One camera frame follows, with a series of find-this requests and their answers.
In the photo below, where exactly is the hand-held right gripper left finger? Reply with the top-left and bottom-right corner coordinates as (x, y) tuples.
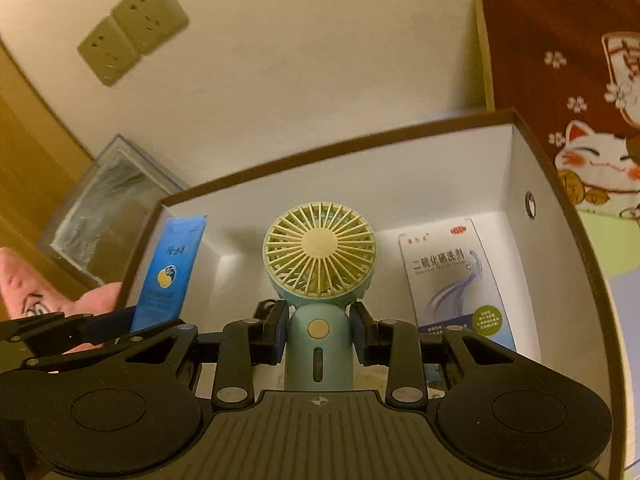
(120, 300), (291, 409)

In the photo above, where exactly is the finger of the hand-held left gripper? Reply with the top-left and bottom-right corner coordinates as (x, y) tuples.
(0, 305), (138, 356)
(0, 324), (181, 377)

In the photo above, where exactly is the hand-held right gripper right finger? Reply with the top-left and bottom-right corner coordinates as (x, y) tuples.
(350, 305), (521, 404)

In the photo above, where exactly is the yellow green handheld fan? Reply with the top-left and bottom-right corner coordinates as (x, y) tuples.
(263, 201), (377, 392)

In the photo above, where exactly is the blue white medicine box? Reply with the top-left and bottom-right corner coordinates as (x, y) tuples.
(398, 217), (518, 396)

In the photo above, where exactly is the blue tube with white cap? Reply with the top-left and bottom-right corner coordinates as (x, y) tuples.
(131, 215), (207, 333)

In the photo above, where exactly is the brown cardboard box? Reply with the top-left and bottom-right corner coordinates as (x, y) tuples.
(114, 107), (627, 480)

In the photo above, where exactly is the pink star plush toy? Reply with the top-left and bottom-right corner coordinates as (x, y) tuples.
(0, 247), (123, 361)

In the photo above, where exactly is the framed grey picture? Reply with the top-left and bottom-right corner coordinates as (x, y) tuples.
(37, 134), (186, 291)

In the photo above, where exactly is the yellow wooden door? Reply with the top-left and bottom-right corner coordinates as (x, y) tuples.
(0, 40), (126, 321)

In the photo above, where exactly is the brown cat print cushion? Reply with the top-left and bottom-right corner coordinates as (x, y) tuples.
(475, 0), (640, 221)

